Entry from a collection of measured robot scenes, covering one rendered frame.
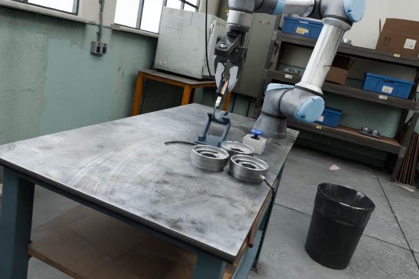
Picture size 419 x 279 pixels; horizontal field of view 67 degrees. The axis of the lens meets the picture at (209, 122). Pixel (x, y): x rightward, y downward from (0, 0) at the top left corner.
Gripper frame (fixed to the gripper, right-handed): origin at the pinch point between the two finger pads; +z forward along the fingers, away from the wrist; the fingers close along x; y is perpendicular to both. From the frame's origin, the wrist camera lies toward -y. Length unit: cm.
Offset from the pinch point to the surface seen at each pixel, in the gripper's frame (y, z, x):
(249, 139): 2.0, 15.7, -12.1
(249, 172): -25.3, 15.1, -18.3
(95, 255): -44, 42, 12
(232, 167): -24.2, 15.6, -13.7
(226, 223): -48, 17, -20
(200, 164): -26.2, 17.0, -5.3
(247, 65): 361, 26, 74
